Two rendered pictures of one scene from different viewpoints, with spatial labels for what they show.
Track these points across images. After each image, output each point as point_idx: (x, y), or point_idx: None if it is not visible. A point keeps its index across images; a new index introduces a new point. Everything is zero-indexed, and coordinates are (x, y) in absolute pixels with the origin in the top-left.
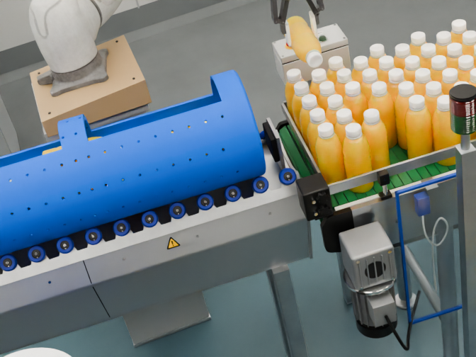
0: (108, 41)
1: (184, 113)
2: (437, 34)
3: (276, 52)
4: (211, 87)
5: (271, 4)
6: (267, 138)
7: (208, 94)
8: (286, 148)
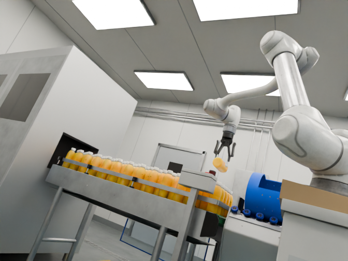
0: (299, 183)
1: (281, 182)
2: (166, 170)
3: (215, 176)
4: (259, 183)
5: (234, 149)
6: (242, 202)
7: (260, 187)
8: (223, 219)
